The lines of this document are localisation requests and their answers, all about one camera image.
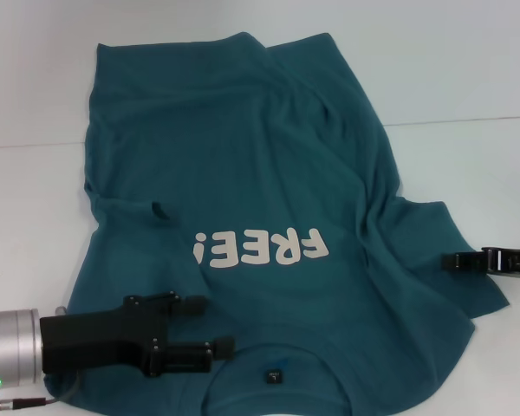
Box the teal t-shirt with FREE print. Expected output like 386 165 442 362
42 30 511 416

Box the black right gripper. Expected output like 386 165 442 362
441 245 520 277

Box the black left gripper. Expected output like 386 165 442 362
39 291 237 378

